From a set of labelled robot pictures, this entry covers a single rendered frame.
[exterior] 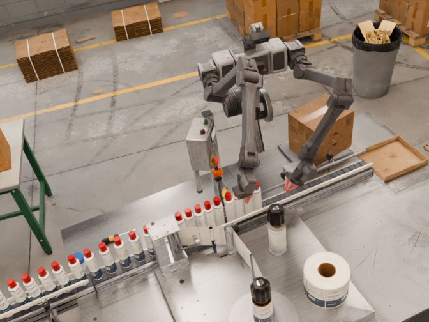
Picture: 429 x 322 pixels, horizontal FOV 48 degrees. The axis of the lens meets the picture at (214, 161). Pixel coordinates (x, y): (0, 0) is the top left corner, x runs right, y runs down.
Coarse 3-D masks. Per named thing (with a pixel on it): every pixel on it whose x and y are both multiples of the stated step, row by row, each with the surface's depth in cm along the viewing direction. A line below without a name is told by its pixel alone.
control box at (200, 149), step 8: (200, 120) 226; (208, 120) 225; (192, 128) 222; (200, 128) 221; (208, 128) 220; (192, 136) 217; (200, 136) 217; (208, 136) 217; (192, 144) 217; (200, 144) 216; (208, 144) 217; (216, 144) 234; (192, 152) 220; (200, 152) 219; (208, 152) 219; (216, 152) 235; (192, 160) 224; (200, 160) 223; (208, 160) 222; (192, 168) 227; (200, 168) 226; (208, 168) 225
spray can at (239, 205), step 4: (232, 196) 246; (236, 196) 244; (236, 200) 245; (240, 200) 245; (236, 204) 247; (240, 204) 247; (236, 208) 249; (240, 208) 249; (236, 212) 252; (240, 212) 251; (244, 212) 254; (236, 216) 254; (240, 216) 253
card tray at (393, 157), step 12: (384, 144) 292; (396, 144) 291; (408, 144) 286; (360, 156) 288; (372, 156) 286; (384, 156) 285; (396, 156) 284; (408, 156) 283; (420, 156) 280; (372, 168) 279; (384, 168) 278; (396, 168) 276; (408, 168) 271; (384, 180) 269
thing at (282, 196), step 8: (344, 168) 275; (352, 168) 274; (368, 168) 273; (328, 176) 271; (336, 176) 271; (352, 176) 269; (312, 184) 268; (296, 192) 265; (312, 192) 264; (272, 200) 263; (280, 200) 263; (296, 200) 261; (256, 216) 256; (120, 264) 243; (136, 264) 241; (104, 272) 240; (120, 272) 239; (96, 280) 237; (104, 280) 236
